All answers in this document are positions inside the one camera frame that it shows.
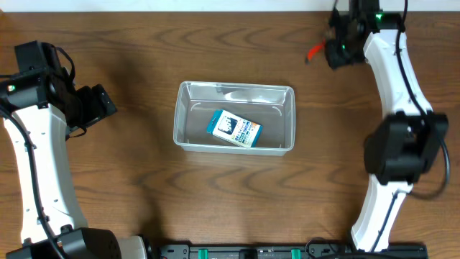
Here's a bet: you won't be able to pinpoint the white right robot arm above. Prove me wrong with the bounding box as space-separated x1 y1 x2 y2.
325 0 451 254

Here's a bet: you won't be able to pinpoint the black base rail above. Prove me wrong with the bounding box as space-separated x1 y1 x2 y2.
154 240 429 259

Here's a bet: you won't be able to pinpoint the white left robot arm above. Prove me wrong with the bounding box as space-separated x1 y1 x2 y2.
1 41 150 259

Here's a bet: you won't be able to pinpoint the red handled pliers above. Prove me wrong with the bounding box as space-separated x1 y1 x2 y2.
305 40 326 64

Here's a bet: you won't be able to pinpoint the blue white screw box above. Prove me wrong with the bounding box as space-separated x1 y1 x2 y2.
206 109 263 148

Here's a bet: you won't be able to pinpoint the clear plastic storage container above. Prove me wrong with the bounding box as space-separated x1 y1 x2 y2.
173 81 295 156

